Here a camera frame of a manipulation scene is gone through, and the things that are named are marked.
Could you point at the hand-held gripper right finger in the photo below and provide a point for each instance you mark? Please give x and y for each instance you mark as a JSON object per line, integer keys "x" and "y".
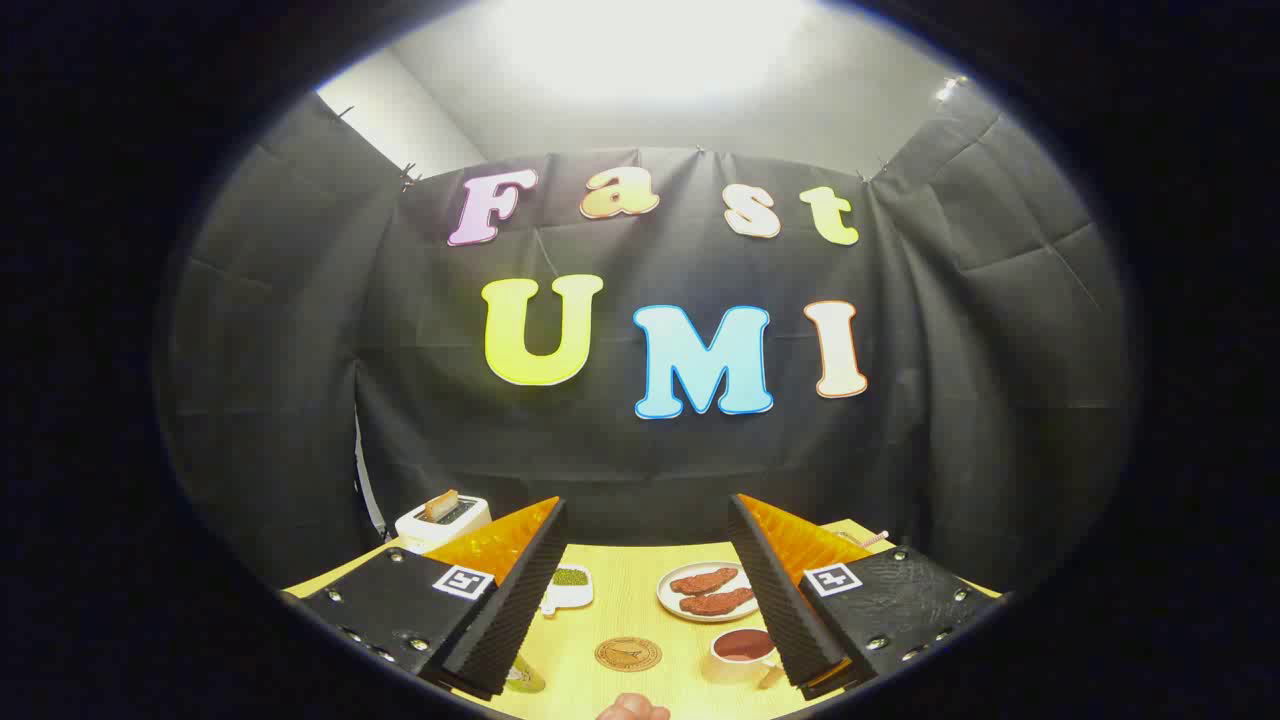
{"x": 785, "y": 600}

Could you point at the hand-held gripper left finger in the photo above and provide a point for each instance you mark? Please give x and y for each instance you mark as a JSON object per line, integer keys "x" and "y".
{"x": 505, "y": 600}

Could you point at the silver bottle with green label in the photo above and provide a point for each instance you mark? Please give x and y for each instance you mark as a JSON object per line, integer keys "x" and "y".
{"x": 524, "y": 678}

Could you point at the round cork coaster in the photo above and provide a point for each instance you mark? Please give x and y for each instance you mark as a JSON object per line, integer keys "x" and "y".
{"x": 628, "y": 654}

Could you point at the small white condiment dish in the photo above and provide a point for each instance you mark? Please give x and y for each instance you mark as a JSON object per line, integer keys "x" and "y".
{"x": 570, "y": 597}

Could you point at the brown fried meat piece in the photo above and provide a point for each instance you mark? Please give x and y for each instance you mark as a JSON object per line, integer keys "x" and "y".
{"x": 715, "y": 603}
{"x": 702, "y": 580}

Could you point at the white toaster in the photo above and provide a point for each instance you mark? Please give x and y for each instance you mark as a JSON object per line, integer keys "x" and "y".
{"x": 432, "y": 532}

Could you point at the toast slice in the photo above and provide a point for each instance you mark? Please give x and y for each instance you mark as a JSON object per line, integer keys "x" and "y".
{"x": 440, "y": 505}

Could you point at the white oval plate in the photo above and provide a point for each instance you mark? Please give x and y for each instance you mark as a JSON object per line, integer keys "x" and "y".
{"x": 668, "y": 598}

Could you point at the light wooden table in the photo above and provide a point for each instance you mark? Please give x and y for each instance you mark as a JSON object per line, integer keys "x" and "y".
{"x": 625, "y": 610}

